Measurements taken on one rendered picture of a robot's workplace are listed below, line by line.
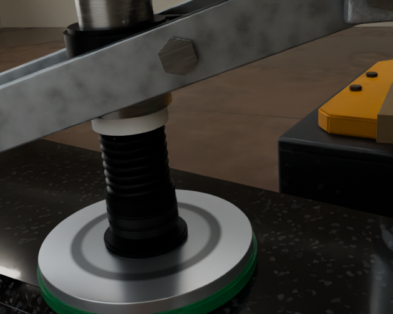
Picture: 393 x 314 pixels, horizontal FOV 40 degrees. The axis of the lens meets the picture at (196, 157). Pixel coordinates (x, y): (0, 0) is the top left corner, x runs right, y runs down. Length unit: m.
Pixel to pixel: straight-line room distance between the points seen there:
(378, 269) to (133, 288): 0.23
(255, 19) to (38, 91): 0.18
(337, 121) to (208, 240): 0.60
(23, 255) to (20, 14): 8.77
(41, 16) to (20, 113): 8.58
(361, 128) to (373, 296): 0.60
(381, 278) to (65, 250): 0.30
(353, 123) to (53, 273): 0.71
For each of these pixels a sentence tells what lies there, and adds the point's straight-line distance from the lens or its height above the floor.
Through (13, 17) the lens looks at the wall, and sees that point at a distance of 9.47.
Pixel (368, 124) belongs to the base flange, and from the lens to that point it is 1.06.
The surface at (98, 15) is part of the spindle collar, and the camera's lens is 0.45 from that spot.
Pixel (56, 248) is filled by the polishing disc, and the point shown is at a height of 0.85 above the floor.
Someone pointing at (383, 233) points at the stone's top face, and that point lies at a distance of 0.59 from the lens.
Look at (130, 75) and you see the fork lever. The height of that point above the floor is 1.03.
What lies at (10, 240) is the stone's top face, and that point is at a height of 0.82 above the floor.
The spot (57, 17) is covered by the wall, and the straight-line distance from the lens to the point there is 8.80.
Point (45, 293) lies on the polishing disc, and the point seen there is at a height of 0.83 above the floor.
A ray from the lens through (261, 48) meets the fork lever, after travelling 0.41.
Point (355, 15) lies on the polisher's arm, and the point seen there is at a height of 1.06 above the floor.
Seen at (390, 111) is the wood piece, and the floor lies 0.83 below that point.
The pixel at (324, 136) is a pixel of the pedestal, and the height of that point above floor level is 0.74.
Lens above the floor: 1.12
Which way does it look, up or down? 22 degrees down
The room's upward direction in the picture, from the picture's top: 5 degrees counter-clockwise
